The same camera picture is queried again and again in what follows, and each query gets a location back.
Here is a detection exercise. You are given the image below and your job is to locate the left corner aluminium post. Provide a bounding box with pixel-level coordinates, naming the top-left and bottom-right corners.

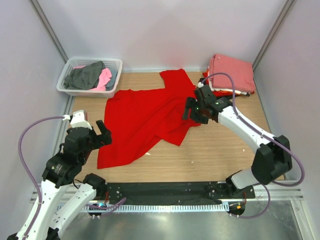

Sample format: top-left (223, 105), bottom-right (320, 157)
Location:
top-left (29, 0), bottom-right (69, 63)

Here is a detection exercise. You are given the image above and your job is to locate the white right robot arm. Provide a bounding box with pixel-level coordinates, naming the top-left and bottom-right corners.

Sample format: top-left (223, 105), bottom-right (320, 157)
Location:
top-left (182, 85), bottom-right (293, 198)

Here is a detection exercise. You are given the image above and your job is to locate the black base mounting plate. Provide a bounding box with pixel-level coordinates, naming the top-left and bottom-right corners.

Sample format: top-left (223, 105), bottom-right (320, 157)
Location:
top-left (106, 181), bottom-right (256, 206)

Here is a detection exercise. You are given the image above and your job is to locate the right corner aluminium post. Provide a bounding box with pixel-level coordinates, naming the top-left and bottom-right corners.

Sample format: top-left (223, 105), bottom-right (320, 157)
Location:
top-left (251, 0), bottom-right (297, 72)

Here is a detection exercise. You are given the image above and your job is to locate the folded salmon pink t shirt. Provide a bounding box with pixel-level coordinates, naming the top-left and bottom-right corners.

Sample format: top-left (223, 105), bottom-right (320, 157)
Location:
top-left (208, 53), bottom-right (256, 94)

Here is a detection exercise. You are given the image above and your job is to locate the white slotted cable duct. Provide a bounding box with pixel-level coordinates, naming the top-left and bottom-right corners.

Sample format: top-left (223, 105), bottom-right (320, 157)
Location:
top-left (78, 202), bottom-right (229, 214)

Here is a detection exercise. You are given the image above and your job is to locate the aluminium frame rail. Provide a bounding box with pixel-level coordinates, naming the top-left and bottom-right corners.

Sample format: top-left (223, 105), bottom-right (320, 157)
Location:
top-left (29, 182), bottom-right (305, 204)

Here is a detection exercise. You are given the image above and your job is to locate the pink t shirt in basket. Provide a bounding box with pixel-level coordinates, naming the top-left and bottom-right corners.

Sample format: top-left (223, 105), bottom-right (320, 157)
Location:
top-left (74, 66), bottom-right (112, 91)

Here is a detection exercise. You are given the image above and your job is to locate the red t shirt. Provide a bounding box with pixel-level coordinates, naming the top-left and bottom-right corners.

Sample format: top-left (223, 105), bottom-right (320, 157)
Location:
top-left (97, 69), bottom-right (198, 169)

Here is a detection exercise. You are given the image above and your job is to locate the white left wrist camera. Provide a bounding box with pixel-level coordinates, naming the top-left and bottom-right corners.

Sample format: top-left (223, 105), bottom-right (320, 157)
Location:
top-left (62, 110), bottom-right (93, 130)

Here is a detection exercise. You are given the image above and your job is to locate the grey t shirt in basket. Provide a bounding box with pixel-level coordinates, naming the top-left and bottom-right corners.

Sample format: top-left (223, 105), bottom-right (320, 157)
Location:
top-left (63, 61), bottom-right (105, 91)

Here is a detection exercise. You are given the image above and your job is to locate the blue-grey t shirt in basket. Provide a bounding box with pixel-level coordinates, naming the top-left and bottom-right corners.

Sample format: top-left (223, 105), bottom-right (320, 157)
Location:
top-left (105, 69), bottom-right (118, 91)

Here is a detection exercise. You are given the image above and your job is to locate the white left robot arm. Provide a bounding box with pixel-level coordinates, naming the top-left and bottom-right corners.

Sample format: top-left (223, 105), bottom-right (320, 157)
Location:
top-left (8, 120), bottom-right (112, 240)

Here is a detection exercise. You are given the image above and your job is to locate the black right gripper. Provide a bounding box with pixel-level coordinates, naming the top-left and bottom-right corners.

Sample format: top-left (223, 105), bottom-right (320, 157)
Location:
top-left (182, 96), bottom-right (209, 125)

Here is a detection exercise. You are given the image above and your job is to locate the white plastic laundry basket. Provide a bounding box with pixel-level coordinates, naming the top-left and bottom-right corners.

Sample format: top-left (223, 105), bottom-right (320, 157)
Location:
top-left (56, 57), bottom-right (123, 99)

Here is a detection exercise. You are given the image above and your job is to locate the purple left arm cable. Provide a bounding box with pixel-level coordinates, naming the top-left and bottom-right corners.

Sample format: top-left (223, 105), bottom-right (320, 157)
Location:
top-left (17, 115), bottom-right (127, 240)

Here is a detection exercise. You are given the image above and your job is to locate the folded black t shirt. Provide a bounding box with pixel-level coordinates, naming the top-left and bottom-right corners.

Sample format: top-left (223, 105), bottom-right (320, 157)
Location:
top-left (197, 78), bottom-right (207, 88)

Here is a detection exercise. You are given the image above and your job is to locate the corner aluminium post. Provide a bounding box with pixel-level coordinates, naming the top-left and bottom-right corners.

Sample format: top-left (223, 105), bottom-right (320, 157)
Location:
top-left (251, 0), bottom-right (297, 72)
top-left (29, 0), bottom-right (69, 63)

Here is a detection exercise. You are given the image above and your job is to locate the folded white t shirt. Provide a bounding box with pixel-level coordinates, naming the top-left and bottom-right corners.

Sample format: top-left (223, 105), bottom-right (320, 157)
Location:
top-left (203, 67), bottom-right (253, 96)

